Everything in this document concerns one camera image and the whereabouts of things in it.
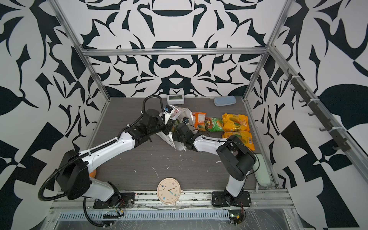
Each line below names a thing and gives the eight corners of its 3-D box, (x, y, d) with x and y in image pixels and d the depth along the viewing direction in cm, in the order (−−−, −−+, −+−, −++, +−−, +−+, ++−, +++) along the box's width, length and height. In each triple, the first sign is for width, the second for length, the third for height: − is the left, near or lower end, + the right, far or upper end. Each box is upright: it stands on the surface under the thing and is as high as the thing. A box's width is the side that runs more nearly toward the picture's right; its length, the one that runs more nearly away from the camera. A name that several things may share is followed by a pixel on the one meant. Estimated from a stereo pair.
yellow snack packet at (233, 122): (224, 133, 101) (226, 129, 97) (221, 118, 109) (222, 113, 105) (249, 133, 101) (252, 129, 97) (244, 118, 110) (246, 113, 105)
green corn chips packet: (205, 131, 102) (206, 129, 99) (204, 119, 108) (205, 117, 106) (223, 131, 102) (224, 129, 99) (221, 119, 108) (222, 117, 106)
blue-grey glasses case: (215, 106, 117) (216, 104, 115) (212, 100, 121) (213, 97, 119) (236, 103, 119) (237, 101, 117) (232, 97, 124) (233, 94, 121)
